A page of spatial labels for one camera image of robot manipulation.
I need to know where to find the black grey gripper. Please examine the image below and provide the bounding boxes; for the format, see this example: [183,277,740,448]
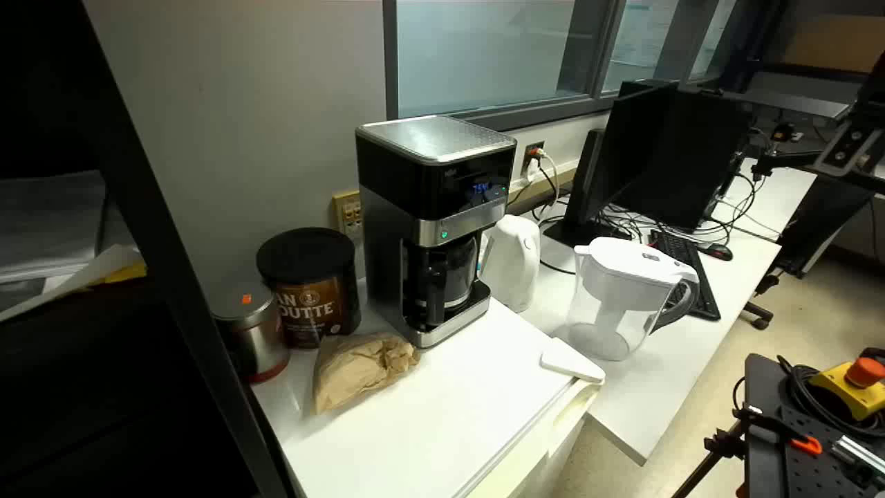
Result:
[814,119,885,183]

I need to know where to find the yellow emergency stop red button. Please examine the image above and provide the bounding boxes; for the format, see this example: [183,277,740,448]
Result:
[808,347,885,423]

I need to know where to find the black and steel coffee machine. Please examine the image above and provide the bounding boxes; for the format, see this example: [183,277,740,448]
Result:
[354,113,521,353]

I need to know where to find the brown coffee canister black lid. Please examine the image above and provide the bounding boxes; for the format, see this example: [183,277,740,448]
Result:
[256,225,365,353]

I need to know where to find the black office chair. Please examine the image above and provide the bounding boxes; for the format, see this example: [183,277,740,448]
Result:
[740,173,879,333]

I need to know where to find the black computer mouse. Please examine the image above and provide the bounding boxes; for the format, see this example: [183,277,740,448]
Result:
[697,238,737,264]

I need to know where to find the black computer monitor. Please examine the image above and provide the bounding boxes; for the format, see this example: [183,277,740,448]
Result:
[560,77,755,249]

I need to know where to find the black keyboard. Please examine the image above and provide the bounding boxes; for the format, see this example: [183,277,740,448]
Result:
[647,227,726,325]

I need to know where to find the white water filter pitcher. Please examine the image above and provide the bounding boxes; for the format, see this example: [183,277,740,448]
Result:
[563,237,704,365]

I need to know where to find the orange clamp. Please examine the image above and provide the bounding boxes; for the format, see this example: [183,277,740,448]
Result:
[788,432,827,462]

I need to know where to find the brown paper filter bag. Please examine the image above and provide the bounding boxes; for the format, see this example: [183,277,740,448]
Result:
[310,329,425,418]

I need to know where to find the steel canister with orange dot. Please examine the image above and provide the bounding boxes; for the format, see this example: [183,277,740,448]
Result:
[212,284,293,389]

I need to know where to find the stack of papers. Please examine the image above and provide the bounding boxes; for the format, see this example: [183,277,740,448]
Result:
[0,170,149,326]

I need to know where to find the black power cable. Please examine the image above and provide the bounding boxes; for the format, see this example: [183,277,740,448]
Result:
[527,147,564,225]

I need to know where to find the white wall power outlet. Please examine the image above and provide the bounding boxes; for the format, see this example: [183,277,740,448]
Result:
[521,138,550,176]

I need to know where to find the black perforated robot mount table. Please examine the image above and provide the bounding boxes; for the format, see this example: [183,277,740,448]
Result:
[741,353,885,498]

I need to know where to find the black camera tripod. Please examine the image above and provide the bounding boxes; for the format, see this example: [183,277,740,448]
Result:
[671,412,754,498]

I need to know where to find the glass coffee carafe black handle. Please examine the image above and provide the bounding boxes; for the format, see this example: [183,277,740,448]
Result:
[412,234,491,322]

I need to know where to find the beige wall socket plate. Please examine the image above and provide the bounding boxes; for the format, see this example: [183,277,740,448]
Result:
[329,189,365,237]

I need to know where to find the black shelf frame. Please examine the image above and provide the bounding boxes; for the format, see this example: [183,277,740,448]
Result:
[0,0,300,498]

